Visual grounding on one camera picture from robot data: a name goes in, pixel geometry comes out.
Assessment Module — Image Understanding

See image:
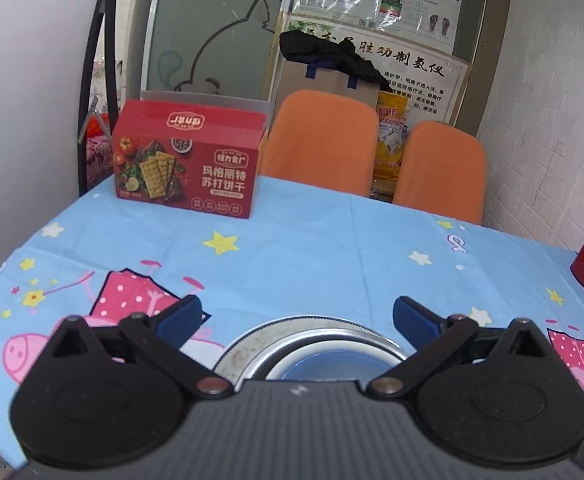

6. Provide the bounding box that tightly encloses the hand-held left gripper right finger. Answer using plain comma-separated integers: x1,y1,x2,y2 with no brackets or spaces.
367,296,555,397

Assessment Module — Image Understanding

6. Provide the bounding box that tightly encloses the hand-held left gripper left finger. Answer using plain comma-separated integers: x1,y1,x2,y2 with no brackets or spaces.
47,296,232,401

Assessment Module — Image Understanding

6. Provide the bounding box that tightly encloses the white plate with blue rim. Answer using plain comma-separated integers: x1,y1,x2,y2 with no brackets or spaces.
216,315,409,382

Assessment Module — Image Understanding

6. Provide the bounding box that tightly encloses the stainless steel bowl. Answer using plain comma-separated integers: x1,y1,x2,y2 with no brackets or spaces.
249,326,406,381

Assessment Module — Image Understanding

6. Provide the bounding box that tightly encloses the blue plastic bowl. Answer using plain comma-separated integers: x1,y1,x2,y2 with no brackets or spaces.
283,351,389,382

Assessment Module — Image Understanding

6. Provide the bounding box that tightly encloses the red cracker box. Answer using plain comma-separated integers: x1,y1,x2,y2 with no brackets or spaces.
111,99,268,221

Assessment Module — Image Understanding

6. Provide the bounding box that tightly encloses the orange chair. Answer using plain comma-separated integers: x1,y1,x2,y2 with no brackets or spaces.
392,121,488,226
259,89,379,196

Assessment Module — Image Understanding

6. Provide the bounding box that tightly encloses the floral cloth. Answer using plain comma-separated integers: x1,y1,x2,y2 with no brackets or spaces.
83,110,119,188

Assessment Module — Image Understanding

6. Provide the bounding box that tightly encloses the yellow plastic bag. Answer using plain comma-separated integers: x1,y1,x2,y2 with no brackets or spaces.
371,92,414,181

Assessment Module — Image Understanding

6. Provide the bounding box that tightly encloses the white text poster board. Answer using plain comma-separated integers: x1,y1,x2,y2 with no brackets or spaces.
272,12,474,128

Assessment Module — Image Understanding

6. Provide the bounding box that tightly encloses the brown paper bag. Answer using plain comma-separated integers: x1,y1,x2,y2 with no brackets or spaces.
274,57,380,111

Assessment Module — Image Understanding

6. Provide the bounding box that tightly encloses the black cloth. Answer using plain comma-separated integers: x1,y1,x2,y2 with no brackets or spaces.
278,30,389,87

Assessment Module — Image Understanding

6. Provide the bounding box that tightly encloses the frosted glass door with cartoon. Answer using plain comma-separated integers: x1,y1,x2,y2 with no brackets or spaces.
141,0,293,111

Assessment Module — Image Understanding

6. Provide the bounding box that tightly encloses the black metal frame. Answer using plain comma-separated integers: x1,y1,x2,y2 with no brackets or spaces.
76,0,120,198

